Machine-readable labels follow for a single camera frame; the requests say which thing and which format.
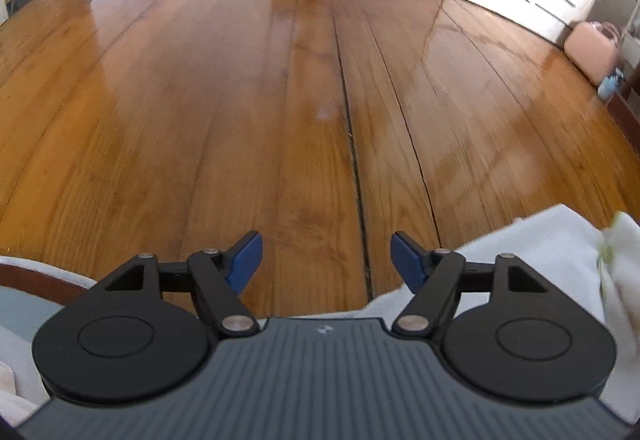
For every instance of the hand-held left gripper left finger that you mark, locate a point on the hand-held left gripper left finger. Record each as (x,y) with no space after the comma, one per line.
(249,261)

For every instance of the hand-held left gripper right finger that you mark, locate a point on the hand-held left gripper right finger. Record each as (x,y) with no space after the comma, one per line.
(406,261)

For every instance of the white knit garment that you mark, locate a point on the white knit garment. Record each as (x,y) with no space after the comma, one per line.
(525,240)

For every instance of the blue and red rug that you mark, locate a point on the blue and red rug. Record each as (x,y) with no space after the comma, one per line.
(20,315)

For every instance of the dark wooden shelf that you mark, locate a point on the dark wooden shelf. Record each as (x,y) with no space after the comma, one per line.
(627,115)

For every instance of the small blue toy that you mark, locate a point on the small blue toy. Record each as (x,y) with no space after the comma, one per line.
(610,85)

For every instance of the pink carry case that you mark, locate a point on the pink carry case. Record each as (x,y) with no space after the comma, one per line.
(590,51)

